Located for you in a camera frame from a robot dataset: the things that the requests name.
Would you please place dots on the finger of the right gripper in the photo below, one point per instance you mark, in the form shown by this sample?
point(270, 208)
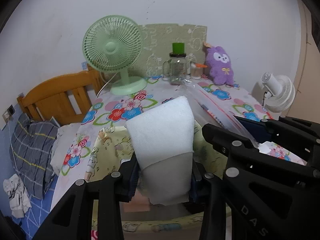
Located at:
point(287, 138)
point(265, 170)

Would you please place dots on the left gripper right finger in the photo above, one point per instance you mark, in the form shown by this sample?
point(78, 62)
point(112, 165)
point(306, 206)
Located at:
point(212, 194)

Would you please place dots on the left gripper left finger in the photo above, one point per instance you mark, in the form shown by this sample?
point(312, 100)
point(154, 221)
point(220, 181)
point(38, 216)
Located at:
point(71, 217)

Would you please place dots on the clear plastic zip bag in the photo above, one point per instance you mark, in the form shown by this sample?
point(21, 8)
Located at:
point(206, 109)

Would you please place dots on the white foam sheet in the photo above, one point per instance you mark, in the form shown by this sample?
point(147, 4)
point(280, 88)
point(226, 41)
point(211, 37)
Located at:
point(162, 139)

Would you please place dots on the beige wooden door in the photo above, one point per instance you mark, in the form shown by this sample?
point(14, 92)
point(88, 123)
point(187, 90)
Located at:
point(306, 103)

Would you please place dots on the white standing fan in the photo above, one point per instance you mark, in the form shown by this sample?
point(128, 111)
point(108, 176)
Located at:
point(280, 92)

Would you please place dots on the crumpled white cloth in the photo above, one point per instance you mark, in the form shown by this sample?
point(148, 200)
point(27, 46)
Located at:
point(18, 197)

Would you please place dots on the floral tablecloth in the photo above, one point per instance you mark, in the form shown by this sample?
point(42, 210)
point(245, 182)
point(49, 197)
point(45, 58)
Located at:
point(72, 154)

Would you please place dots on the yellow cartoon fabric storage box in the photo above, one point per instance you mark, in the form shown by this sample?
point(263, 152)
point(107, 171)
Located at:
point(178, 221)

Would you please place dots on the grey plaid pillow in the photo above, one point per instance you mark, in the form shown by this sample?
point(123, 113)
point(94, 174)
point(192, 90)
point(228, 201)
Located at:
point(31, 153)

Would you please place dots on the purple plush bunny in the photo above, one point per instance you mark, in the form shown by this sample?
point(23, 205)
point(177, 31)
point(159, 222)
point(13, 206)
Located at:
point(219, 64)

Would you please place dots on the cotton swab jar orange lid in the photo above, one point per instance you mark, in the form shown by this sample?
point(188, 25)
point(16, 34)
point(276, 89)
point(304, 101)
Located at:
point(196, 70)

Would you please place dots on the glass mug jar green lid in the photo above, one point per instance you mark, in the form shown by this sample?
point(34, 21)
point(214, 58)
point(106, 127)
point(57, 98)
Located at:
point(175, 68)

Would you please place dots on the green patterned backboard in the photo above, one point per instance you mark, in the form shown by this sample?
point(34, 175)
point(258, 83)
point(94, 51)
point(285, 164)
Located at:
point(157, 45)

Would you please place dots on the green desk fan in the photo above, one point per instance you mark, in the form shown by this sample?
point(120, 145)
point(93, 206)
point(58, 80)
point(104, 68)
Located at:
point(112, 44)

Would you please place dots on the wall power socket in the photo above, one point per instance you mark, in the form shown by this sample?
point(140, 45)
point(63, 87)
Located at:
point(8, 113)

